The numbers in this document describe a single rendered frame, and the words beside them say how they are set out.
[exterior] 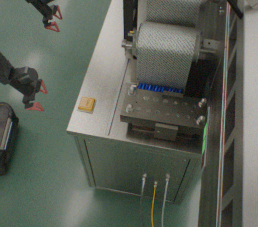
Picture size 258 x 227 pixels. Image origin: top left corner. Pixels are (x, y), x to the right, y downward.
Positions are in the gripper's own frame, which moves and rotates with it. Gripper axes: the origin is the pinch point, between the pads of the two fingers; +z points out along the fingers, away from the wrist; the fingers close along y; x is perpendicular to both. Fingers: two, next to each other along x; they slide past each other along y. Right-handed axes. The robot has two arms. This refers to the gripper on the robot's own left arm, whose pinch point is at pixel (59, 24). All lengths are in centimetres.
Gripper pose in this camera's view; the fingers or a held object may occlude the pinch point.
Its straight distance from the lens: 185.6
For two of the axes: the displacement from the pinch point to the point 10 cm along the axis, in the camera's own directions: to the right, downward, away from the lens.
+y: 0.2, -8.3, 5.6
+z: 4.9, 5.0, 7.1
